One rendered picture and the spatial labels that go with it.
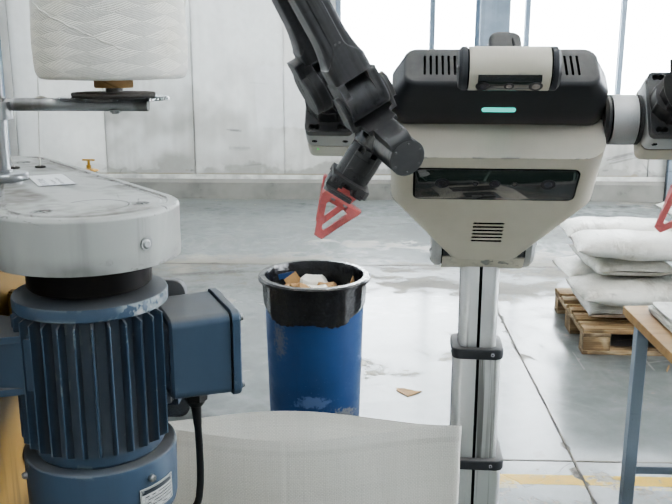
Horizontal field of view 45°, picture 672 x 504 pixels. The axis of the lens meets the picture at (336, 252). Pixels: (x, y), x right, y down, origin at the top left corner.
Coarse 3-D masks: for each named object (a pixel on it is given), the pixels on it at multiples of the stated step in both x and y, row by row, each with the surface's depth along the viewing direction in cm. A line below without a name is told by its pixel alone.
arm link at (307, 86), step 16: (272, 0) 128; (288, 16) 126; (288, 32) 131; (304, 32) 128; (304, 48) 129; (288, 64) 133; (304, 64) 131; (304, 80) 131; (320, 80) 131; (304, 96) 137; (320, 96) 132; (320, 112) 135
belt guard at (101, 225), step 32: (32, 160) 111; (0, 192) 86; (32, 192) 85; (64, 192) 85; (96, 192) 85; (128, 192) 85; (160, 192) 85; (0, 224) 72; (32, 224) 71; (64, 224) 71; (96, 224) 71; (128, 224) 73; (160, 224) 76; (0, 256) 73; (32, 256) 71; (64, 256) 71; (96, 256) 72; (128, 256) 73; (160, 256) 76
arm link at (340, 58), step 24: (288, 0) 119; (312, 0) 115; (312, 24) 117; (336, 24) 117; (336, 48) 118; (360, 48) 120; (336, 72) 119; (360, 72) 120; (336, 96) 123; (360, 96) 121; (384, 96) 122
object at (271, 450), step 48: (192, 432) 114; (240, 432) 120; (288, 432) 121; (336, 432) 120; (384, 432) 118; (432, 432) 115; (192, 480) 115; (240, 480) 113; (288, 480) 112; (336, 480) 113; (384, 480) 115; (432, 480) 117
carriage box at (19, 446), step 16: (0, 272) 90; (0, 288) 90; (16, 288) 95; (0, 304) 90; (0, 400) 91; (16, 400) 95; (0, 416) 91; (16, 416) 95; (0, 432) 91; (16, 432) 95; (0, 448) 91; (16, 448) 95; (0, 464) 91; (16, 464) 95; (0, 480) 91; (16, 480) 95; (0, 496) 91; (16, 496) 95
